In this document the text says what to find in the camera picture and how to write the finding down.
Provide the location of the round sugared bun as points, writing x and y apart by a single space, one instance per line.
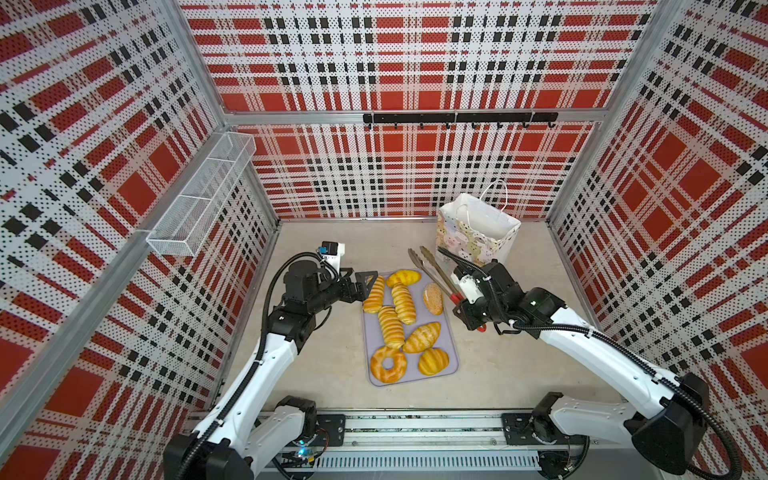
432 297

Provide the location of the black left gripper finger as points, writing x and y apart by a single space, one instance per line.
366 279
357 295

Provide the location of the striped long bread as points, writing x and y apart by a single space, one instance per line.
403 304
374 302
391 327

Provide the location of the red handled metal tongs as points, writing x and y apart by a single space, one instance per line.
428 264

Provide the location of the ring doughnut bread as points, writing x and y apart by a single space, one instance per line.
388 365

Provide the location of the cartoon animal paper bag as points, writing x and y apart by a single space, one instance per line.
478 229

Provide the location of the round striped bun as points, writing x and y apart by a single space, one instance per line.
433 361

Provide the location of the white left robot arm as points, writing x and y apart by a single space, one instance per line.
231 442

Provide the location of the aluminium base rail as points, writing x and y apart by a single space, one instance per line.
443 444

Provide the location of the grey lilac tray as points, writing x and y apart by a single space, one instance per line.
407 335

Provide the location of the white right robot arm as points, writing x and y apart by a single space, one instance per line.
661 414

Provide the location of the croissant shaped bread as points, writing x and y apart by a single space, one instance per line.
422 338

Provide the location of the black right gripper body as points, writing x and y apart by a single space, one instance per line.
479 313

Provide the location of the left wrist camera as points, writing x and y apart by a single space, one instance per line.
332 253

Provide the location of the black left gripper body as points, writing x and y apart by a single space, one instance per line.
330 291

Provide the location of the yellow mottled bread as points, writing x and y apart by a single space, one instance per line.
404 277

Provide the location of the black hook rail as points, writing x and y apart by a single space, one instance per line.
449 118

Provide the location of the white wire mesh basket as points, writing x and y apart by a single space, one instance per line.
216 171

